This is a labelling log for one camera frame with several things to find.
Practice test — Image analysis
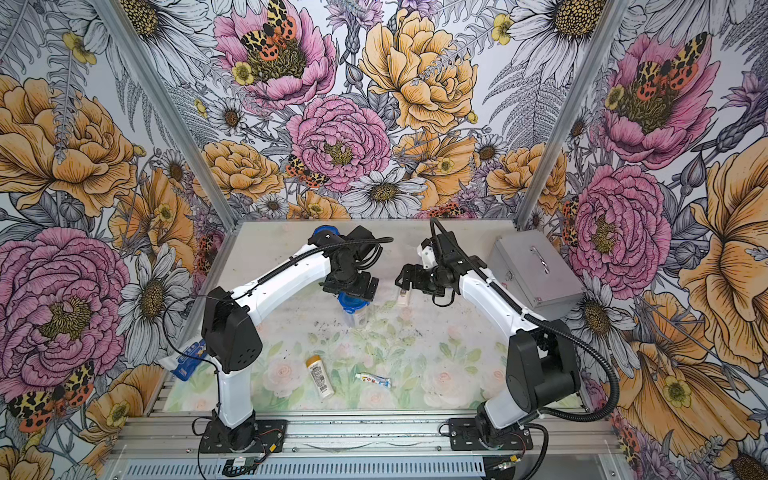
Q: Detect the white bottle near front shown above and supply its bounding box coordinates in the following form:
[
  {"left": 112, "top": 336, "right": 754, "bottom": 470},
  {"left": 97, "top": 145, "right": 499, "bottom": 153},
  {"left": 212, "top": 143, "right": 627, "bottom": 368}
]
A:
[{"left": 306, "top": 355, "right": 335, "bottom": 399}]

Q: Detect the silver metal case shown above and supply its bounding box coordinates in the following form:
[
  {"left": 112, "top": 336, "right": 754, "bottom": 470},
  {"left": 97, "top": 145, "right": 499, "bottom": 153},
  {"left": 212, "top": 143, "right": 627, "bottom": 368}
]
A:
[{"left": 487, "top": 230, "right": 585, "bottom": 320}]

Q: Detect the toothpaste tube lower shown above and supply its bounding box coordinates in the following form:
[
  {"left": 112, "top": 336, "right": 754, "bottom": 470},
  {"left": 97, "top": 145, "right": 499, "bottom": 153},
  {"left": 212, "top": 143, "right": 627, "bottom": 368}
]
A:
[{"left": 355, "top": 372, "right": 391, "bottom": 389}]

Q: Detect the blue lid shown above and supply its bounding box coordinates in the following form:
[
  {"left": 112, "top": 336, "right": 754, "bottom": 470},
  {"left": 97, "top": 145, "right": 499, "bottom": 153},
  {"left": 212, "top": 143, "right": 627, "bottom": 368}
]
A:
[
  {"left": 313, "top": 225, "right": 339, "bottom": 236},
  {"left": 337, "top": 292, "right": 370, "bottom": 315}
]

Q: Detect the blue white packet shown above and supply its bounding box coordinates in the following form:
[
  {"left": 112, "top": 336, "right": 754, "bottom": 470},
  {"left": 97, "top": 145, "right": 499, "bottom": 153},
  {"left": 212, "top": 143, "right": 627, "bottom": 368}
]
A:
[{"left": 158, "top": 338, "right": 207, "bottom": 381}]

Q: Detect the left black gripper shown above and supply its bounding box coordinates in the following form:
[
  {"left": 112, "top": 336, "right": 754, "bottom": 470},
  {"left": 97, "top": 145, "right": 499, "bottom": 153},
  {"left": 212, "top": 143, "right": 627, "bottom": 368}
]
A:
[{"left": 321, "top": 263, "right": 378, "bottom": 304}]

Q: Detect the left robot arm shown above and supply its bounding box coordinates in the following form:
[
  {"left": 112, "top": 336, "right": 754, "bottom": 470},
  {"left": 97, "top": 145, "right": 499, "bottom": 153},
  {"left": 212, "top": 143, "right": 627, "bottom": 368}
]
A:
[{"left": 200, "top": 225, "right": 393, "bottom": 454}]

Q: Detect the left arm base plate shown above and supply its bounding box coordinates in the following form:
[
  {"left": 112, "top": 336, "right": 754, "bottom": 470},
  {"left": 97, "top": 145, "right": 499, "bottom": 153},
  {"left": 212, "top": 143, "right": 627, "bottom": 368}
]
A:
[{"left": 199, "top": 418, "right": 288, "bottom": 454}]

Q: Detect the clear plastic cup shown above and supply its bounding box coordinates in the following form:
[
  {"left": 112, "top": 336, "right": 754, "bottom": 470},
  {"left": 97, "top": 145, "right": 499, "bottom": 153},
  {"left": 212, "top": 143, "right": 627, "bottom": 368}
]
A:
[{"left": 343, "top": 305, "right": 371, "bottom": 328}]

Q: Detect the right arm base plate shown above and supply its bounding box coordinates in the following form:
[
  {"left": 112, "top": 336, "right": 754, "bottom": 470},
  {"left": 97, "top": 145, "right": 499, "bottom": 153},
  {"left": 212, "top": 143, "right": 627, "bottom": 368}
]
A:
[{"left": 439, "top": 417, "right": 533, "bottom": 453}]

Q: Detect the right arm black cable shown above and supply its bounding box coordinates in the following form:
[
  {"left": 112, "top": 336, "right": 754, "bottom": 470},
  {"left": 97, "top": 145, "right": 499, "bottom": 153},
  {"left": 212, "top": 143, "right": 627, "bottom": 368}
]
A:
[{"left": 429, "top": 218, "right": 622, "bottom": 480}]

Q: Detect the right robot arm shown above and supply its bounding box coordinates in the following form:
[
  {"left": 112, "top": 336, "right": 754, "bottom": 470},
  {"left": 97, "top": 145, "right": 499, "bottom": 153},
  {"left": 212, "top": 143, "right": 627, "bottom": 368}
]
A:
[{"left": 395, "top": 232, "right": 581, "bottom": 444}]

